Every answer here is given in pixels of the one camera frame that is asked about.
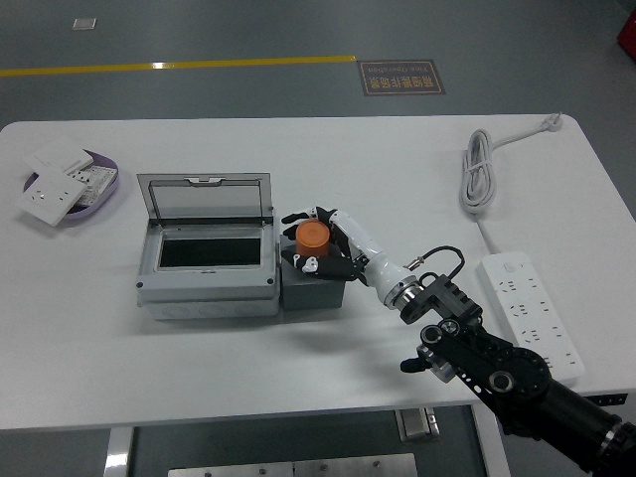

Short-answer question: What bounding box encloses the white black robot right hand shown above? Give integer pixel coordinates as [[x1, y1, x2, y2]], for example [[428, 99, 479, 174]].
[[280, 204, 416, 305]]

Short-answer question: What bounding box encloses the orange cylinder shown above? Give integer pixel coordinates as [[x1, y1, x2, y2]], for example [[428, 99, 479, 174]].
[[294, 220, 333, 257]]

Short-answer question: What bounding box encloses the grey electrical box clear lid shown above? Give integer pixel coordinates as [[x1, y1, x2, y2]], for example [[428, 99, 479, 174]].
[[134, 172, 281, 321]]

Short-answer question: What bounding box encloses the grey cube with round hole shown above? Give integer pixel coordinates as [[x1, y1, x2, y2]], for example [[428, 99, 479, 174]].
[[278, 234, 347, 313]]

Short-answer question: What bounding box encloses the white power strip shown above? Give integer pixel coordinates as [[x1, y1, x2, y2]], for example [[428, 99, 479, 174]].
[[475, 251, 586, 387]]

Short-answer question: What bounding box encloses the white table leg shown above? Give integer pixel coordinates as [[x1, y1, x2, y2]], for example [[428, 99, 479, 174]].
[[102, 426, 135, 477], [471, 402, 513, 477]]

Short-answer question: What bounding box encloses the white socket with printed label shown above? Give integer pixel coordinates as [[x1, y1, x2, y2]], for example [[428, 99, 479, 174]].
[[64, 163, 119, 208]]

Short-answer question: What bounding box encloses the purple tray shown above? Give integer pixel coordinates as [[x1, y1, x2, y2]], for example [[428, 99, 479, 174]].
[[23, 148, 122, 229]]

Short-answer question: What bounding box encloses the white five-hole socket plate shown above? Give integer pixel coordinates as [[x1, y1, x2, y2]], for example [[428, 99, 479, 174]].
[[14, 167, 86, 229]]

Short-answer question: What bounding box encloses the red bin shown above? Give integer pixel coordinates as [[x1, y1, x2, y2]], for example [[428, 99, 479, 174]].
[[615, 9, 636, 54]]

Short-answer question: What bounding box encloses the grey table frame bracket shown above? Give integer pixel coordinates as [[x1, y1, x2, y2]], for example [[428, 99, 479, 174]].
[[396, 405, 442, 443]]

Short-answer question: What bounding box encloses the metal base plate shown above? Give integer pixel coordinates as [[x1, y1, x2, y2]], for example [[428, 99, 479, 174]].
[[167, 452, 418, 477]]

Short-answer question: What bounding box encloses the white switch plate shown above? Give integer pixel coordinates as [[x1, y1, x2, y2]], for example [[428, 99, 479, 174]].
[[22, 136, 95, 175]]

